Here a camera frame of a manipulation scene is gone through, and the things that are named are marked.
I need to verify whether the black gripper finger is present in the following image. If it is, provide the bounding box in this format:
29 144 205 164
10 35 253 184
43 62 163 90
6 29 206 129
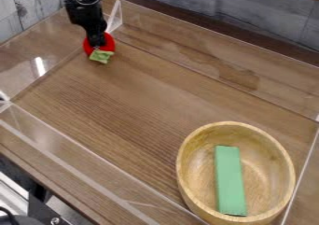
86 26 106 47

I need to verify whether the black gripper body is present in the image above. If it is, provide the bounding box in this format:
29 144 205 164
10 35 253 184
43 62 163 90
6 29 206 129
66 0 107 36

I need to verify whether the red felt fruit green leaf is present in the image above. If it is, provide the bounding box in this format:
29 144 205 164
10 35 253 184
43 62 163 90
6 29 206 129
83 33 117 64

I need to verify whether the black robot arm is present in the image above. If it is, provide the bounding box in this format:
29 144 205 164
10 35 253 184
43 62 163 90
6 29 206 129
66 0 107 47

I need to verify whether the green rectangular block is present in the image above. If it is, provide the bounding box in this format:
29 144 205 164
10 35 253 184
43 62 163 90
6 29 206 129
215 145 249 217

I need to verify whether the wooden oval bowl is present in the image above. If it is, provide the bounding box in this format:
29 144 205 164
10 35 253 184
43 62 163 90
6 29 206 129
177 121 296 225

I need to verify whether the clear acrylic tray enclosure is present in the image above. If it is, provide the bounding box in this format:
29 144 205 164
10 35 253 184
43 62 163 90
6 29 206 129
0 0 319 225

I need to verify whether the black clamp with cable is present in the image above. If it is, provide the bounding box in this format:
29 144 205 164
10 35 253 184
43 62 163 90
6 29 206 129
0 193 69 225

